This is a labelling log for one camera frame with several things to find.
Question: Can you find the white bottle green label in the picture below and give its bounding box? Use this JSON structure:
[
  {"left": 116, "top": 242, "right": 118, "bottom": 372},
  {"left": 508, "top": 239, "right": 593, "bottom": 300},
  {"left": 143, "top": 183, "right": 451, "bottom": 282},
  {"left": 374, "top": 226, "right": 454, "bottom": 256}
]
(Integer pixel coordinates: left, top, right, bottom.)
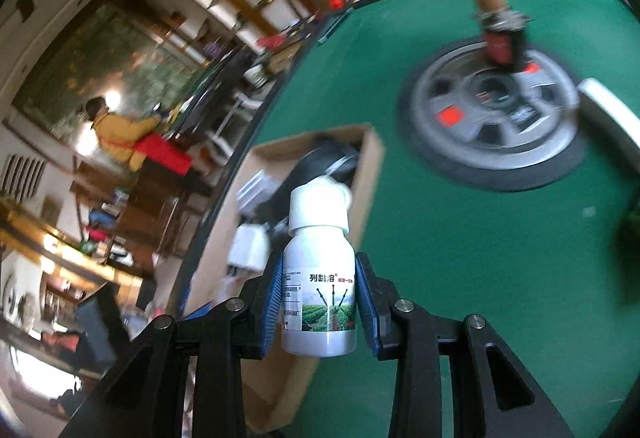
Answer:
[{"left": 282, "top": 176, "right": 357, "bottom": 358}]

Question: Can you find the black foil pouch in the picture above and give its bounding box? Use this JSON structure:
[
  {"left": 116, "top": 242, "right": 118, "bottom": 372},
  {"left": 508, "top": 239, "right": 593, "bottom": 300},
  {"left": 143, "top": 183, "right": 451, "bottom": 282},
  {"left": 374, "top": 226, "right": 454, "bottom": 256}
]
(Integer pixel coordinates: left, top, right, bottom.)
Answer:
[{"left": 265, "top": 135, "right": 360, "bottom": 238}]

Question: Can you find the cardboard box tray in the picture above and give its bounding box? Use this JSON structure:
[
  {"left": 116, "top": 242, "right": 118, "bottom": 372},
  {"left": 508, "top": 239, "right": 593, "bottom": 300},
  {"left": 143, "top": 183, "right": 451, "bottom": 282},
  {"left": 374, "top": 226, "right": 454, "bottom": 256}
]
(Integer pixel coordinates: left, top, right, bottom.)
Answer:
[{"left": 188, "top": 122, "right": 386, "bottom": 434}]

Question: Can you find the white square box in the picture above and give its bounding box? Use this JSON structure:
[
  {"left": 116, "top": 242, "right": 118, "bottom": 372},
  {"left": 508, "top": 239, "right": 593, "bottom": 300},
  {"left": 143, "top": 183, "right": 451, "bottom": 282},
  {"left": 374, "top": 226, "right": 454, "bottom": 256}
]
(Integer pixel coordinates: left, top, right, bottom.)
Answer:
[{"left": 228, "top": 224, "right": 270, "bottom": 273}]

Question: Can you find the person yellow jacket red apron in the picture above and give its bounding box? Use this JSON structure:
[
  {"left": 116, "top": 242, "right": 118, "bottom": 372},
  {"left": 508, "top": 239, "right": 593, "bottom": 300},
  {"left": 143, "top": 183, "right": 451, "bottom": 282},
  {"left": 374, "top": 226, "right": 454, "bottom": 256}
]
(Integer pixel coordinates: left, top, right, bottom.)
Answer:
[{"left": 84, "top": 96, "right": 192, "bottom": 177}]

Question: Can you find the black ink bottle cork stopper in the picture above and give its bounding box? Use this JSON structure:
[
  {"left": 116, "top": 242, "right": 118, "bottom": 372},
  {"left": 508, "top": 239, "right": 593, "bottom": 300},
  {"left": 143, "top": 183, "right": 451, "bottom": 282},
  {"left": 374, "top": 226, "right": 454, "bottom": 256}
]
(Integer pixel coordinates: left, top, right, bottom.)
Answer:
[{"left": 474, "top": 0, "right": 529, "bottom": 72}]

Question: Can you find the landscape wall painting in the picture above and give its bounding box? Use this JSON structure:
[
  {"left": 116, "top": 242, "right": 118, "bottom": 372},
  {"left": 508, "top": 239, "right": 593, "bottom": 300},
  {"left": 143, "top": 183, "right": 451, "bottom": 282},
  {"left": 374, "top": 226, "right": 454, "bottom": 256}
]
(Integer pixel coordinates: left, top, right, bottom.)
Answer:
[{"left": 12, "top": 2, "right": 201, "bottom": 143}]

